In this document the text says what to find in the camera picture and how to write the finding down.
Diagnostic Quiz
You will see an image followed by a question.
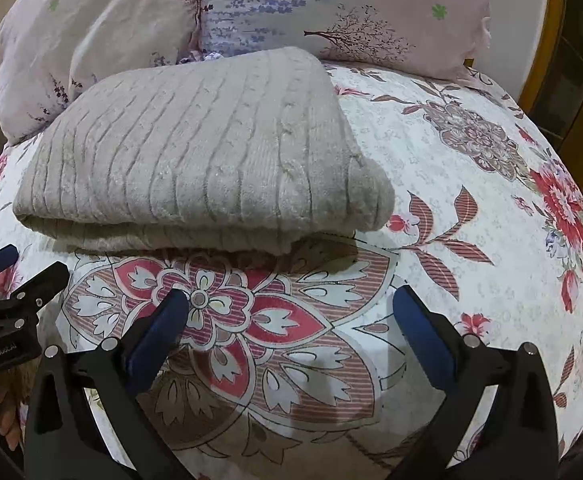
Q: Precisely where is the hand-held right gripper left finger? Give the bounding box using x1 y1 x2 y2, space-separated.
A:
24 287 192 480

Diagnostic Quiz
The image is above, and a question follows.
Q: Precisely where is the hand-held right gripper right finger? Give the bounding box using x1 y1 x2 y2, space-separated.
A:
386 285 559 480

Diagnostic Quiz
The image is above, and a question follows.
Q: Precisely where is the grey knitted sweater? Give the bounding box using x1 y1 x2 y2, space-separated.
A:
12 46 395 257

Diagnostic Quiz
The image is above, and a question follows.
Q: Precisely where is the person's left hand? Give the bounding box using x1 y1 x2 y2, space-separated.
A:
0 360 38 453

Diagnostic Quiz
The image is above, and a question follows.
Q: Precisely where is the floral bed sheet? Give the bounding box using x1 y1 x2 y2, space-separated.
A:
0 60 583 480

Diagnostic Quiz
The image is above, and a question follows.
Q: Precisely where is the pink floral pillow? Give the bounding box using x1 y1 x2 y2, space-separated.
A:
192 0 500 84
0 0 205 146

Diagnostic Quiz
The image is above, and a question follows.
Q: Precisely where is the wooden bed frame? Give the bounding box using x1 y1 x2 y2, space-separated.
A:
464 0 583 196

